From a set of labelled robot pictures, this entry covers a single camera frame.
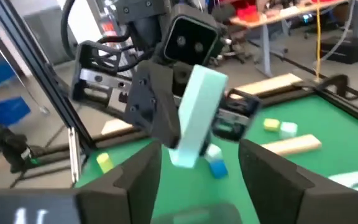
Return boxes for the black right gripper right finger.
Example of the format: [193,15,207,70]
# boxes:
[237,138,358,224]

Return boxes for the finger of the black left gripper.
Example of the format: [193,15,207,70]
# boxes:
[198,133,213,157]
[124,60,182,149]

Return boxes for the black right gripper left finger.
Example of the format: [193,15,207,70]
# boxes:
[76,139,163,224]

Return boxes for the mint cube block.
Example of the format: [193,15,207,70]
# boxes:
[279,121,298,140]
[204,143,224,164]

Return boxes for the mint rectangular block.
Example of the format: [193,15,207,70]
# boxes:
[168,64,229,169]

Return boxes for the yellow cylinder block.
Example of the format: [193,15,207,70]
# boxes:
[96,152,116,174]

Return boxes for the long pink block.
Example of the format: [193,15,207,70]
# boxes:
[259,134,323,157]

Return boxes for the yellow cube block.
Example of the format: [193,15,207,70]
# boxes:
[262,118,281,133]

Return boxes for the dark blue block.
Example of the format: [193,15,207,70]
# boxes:
[209,159,229,180]

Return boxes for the grey cabinet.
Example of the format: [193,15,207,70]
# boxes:
[23,6,74,66]

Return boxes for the green table mat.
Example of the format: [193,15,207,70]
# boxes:
[75,93,358,224]

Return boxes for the wooden desk with grey legs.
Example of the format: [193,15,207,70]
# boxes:
[228,0,354,78]

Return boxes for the red object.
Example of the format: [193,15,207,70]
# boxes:
[236,4,262,23]

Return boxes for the black box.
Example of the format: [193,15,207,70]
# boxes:
[319,36,358,65]

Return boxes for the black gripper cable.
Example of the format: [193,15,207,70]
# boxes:
[60,0,155,74]

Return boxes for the silver metal bracket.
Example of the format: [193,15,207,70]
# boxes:
[68,126,83,185]

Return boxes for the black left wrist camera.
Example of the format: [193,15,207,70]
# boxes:
[162,12,223,68]

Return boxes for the orange floor cable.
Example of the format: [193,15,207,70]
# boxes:
[314,0,322,82]

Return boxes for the white floor cable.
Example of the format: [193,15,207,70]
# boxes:
[320,0,354,62]

